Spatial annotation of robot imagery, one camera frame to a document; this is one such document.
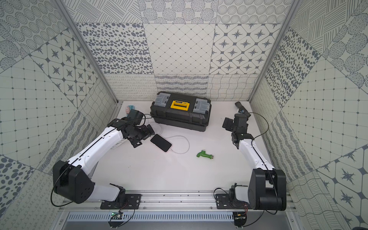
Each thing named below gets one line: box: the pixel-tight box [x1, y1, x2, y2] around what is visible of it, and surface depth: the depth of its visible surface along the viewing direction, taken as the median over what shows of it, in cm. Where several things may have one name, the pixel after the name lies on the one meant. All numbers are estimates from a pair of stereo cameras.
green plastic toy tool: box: [196, 150, 214, 160], surface depth 92 cm
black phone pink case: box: [149, 133, 173, 154], surface depth 97 cm
